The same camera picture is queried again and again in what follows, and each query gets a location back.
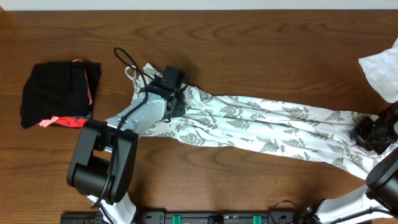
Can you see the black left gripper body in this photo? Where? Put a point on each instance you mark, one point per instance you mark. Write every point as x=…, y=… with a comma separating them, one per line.
x=178, y=104

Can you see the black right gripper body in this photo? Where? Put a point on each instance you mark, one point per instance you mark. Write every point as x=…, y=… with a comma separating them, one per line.
x=359, y=134

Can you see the white fern print garment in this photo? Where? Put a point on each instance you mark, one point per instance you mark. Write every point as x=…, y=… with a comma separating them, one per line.
x=273, y=127

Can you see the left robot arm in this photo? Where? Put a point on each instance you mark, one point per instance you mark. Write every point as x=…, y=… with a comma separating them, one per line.
x=103, y=162

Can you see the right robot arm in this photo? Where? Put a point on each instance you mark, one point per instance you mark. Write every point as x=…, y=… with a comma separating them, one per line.
x=377, y=198

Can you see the plain white cloth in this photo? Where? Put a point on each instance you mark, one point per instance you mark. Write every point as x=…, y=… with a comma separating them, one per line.
x=381, y=72

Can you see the folded black and coral garment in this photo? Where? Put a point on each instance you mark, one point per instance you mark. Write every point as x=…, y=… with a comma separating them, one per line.
x=60, y=94

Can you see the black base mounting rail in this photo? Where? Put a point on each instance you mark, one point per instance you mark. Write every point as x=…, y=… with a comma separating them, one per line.
x=273, y=216

